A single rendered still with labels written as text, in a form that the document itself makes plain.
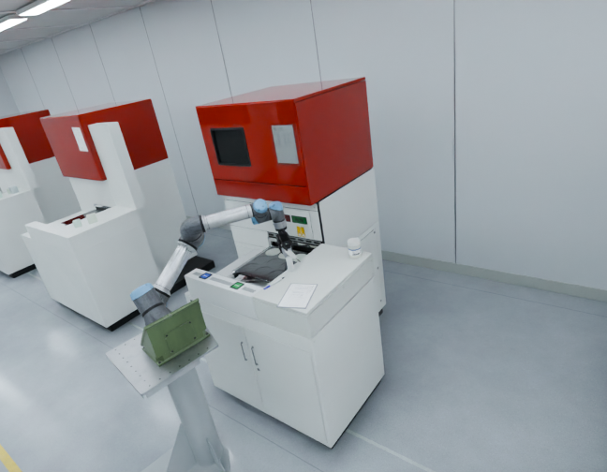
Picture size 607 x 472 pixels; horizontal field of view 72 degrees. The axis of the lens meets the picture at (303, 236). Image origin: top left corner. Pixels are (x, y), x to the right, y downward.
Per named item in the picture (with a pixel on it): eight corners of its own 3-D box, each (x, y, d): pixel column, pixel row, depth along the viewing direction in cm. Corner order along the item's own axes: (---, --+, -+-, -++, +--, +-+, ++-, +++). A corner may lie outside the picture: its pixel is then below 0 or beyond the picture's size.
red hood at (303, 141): (285, 163, 338) (271, 86, 313) (374, 167, 289) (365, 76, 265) (216, 195, 286) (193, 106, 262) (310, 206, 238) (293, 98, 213)
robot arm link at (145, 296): (138, 315, 199) (124, 291, 202) (145, 318, 211) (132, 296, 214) (160, 300, 202) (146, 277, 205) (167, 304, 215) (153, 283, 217)
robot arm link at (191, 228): (173, 216, 217) (264, 193, 226) (177, 223, 227) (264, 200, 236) (178, 236, 214) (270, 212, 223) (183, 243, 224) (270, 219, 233)
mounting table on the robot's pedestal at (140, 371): (150, 417, 184) (140, 394, 178) (113, 373, 215) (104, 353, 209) (233, 359, 210) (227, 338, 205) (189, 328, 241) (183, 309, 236)
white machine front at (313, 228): (237, 243, 308) (224, 191, 292) (327, 261, 259) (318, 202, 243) (234, 244, 306) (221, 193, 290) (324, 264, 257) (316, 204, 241)
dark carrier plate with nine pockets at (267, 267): (272, 246, 275) (272, 245, 275) (314, 255, 254) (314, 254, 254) (235, 271, 251) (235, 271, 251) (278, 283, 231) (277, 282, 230)
